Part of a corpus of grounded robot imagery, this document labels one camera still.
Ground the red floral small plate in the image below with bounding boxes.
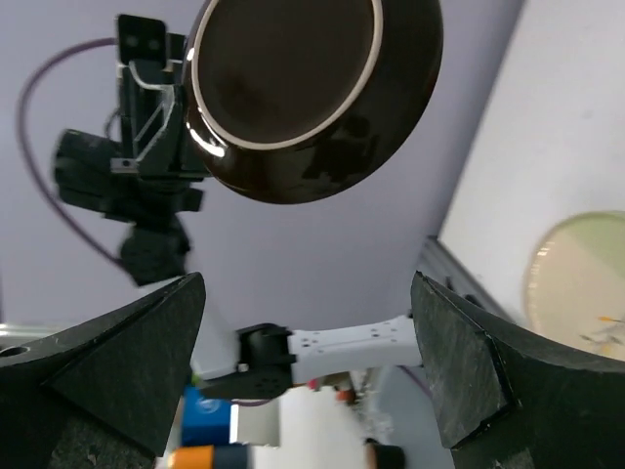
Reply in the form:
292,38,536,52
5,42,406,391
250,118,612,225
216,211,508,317
184,0,443,204

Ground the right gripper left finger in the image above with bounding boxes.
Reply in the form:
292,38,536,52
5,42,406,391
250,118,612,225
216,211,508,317
1,274,206,468

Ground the orange black cylinder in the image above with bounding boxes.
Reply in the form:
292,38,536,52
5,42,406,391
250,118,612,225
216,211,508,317
165,445,254,469

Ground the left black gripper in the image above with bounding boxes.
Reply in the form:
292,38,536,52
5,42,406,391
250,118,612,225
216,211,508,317
54,15,205,286

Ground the blue box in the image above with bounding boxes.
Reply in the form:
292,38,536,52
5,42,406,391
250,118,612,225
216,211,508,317
181,386,231,447

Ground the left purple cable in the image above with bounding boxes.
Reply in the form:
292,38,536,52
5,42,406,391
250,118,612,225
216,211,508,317
16,37,126,268

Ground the cream green round plate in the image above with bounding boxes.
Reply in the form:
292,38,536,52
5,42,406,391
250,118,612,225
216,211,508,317
523,211,624,361

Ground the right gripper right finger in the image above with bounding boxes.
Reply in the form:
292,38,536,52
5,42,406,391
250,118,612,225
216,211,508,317
411,273,624,469

